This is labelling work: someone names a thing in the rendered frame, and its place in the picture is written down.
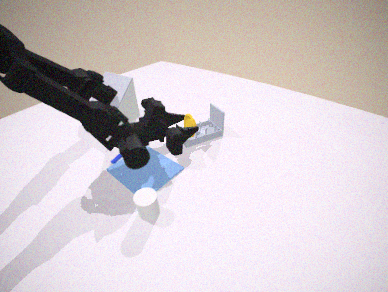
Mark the yellow plate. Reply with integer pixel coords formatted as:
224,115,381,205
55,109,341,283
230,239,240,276
184,114,196,127

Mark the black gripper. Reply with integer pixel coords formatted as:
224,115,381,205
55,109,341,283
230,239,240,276
137,110,199,156

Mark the grey dish rack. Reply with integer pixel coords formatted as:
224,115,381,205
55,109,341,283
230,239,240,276
184,102,225,148

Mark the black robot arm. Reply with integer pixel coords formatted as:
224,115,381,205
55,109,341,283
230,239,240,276
0,24,165,170

